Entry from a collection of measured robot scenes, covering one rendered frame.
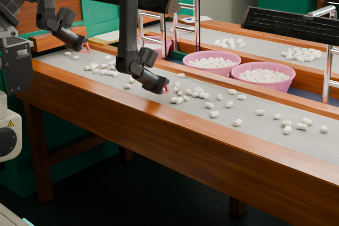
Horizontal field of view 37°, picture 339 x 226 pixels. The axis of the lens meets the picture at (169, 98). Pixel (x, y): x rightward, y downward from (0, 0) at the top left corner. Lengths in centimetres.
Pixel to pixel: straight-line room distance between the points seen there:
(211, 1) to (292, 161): 358
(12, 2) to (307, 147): 99
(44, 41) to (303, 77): 123
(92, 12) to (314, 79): 122
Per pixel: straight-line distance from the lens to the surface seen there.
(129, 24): 177
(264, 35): 274
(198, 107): 188
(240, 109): 187
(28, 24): 255
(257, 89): 199
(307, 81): 223
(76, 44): 215
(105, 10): 281
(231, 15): 523
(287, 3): 485
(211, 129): 165
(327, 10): 174
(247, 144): 156
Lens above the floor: 149
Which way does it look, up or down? 22 degrees down
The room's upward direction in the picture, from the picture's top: 2 degrees counter-clockwise
